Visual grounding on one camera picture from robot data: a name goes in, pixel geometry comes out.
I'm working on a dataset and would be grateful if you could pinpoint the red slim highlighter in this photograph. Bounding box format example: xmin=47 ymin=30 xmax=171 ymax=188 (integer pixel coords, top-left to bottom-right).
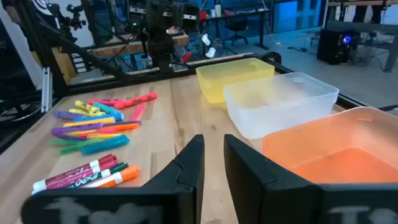
xmin=76 ymin=129 xmax=118 ymax=139

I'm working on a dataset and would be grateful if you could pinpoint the black office chair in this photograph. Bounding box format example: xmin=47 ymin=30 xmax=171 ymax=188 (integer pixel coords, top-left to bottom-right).
xmin=223 ymin=9 xmax=249 ymax=47

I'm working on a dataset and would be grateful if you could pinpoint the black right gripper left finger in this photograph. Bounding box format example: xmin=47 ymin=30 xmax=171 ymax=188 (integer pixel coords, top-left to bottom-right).
xmin=20 ymin=134 xmax=205 ymax=224

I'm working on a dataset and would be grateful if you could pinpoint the orange slim highlighter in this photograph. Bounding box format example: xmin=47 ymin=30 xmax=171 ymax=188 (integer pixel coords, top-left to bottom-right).
xmin=99 ymin=123 xmax=141 ymax=132

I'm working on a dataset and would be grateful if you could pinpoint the purple slim highlighter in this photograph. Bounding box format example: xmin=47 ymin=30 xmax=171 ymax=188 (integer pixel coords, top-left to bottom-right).
xmin=102 ymin=120 xmax=142 ymax=126

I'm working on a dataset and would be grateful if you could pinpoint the blue slim highlighter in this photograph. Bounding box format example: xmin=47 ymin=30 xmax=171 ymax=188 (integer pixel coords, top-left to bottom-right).
xmin=81 ymin=134 xmax=129 ymax=152
xmin=80 ymin=138 xmax=131 ymax=156

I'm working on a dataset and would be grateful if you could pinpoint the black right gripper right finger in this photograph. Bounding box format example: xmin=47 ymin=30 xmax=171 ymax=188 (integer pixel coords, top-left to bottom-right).
xmin=223 ymin=134 xmax=398 ymax=224

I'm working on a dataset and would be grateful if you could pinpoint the black desk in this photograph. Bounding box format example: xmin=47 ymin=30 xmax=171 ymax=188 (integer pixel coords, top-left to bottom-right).
xmin=203 ymin=8 xmax=271 ymax=50

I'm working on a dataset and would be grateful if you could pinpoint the silver aluminium extrusion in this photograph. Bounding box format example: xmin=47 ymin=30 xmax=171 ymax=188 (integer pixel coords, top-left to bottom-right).
xmin=40 ymin=67 xmax=51 ymax=113

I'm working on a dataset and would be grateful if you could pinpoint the black aluminium table frame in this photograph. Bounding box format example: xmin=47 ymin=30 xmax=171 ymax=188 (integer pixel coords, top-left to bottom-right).
xmin=0 ymin=0 xmax=398 ymax=156

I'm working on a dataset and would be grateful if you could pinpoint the black computer tower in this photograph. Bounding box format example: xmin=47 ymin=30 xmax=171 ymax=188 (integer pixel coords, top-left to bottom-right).
xmin=316 ymin=28 xmax=354 ymax=65

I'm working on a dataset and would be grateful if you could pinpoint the blue chunky highlighter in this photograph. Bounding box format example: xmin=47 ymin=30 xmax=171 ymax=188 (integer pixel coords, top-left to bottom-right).
xmin=73 ymin=113 xmax=123 ymax=123

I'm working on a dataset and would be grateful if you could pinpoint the orange translucent plastic bin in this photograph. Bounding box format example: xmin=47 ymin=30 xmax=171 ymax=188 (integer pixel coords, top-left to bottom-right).
xmin=262 ymin=106 xmax=398 ymax=185

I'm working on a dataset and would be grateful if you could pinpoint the green Expo whiteboard marker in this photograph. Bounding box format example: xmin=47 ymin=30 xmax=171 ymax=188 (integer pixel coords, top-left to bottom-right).
xmin=65 ymin=162 xmax=129 ymax=189

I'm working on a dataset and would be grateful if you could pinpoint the pink chunky highlighter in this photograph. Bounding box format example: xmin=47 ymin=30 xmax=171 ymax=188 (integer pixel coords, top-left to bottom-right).
xmin=88 ymin=98 xmax=125 ymax=107
xmin=113 ymin=91 xmax=159 ymax=110

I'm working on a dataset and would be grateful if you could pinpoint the yellow translucent plastic bin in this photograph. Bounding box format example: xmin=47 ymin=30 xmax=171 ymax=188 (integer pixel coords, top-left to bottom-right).
xmin=195 ymin=57 xmax=276 ymax=105

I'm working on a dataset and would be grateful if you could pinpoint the green slim highlighter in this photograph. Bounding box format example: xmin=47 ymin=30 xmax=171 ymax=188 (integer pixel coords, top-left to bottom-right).
xmin=49 ymin=138 xmax=82 ymax=148
xmin=59 ymin=138 xmax=104 ymax=155

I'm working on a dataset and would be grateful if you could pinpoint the yellow slim highlighter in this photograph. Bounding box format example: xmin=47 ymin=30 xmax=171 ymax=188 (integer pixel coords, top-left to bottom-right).
xmin=62 ymin=116 xmax=116 ymax=128
xmin=86 ymin=133 xmax=125 ymax=141

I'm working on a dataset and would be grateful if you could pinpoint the orange Expo whiteboard marker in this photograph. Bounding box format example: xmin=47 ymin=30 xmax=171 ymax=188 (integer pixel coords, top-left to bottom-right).
xmin=83 ymin=164 xmax=141 ymax=189

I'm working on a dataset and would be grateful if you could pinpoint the wooden workbench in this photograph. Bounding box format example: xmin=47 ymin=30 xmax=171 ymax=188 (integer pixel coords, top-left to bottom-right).
xmin=91 ymin=30 xmax=190 ymax=58

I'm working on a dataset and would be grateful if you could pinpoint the clear plastic bin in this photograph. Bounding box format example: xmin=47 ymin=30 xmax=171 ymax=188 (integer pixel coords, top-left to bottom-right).
xmin=223 ymin=72 xmax=340 ymax=140

